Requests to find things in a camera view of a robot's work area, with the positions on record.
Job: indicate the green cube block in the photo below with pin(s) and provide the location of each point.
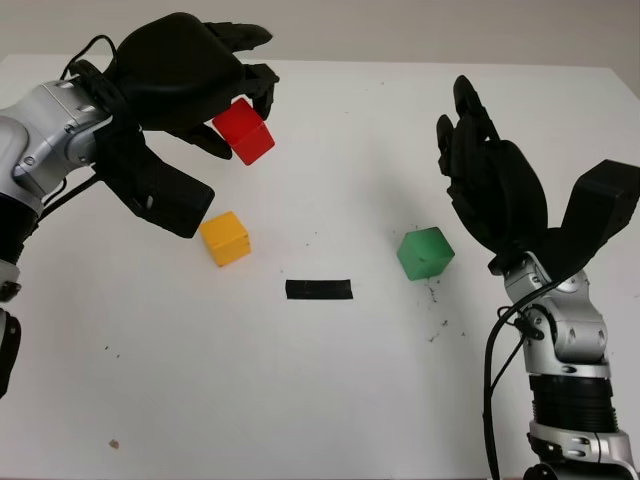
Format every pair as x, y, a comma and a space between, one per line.
425, 252

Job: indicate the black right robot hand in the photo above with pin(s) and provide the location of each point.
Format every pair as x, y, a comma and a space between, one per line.
505, 195

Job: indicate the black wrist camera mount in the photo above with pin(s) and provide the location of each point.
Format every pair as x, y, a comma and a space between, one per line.
600, 200
160, 195

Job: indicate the red cube block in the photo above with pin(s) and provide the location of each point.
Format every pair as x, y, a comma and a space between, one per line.
250, 137

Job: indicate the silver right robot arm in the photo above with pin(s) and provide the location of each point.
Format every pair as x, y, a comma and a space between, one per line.
575, 340

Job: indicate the yellow cube block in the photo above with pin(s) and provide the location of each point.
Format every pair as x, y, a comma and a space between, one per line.
225, 237

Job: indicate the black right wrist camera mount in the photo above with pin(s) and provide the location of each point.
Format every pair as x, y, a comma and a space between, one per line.
600, 200

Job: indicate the black tape strip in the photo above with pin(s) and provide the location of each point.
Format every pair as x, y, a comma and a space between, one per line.
319, 289

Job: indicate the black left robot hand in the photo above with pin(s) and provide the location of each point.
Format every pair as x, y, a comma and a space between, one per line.
175, 75

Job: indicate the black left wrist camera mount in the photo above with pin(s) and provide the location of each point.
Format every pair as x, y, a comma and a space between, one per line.
160, 195

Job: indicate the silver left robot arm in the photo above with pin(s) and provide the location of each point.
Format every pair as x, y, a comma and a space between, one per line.
40, 135

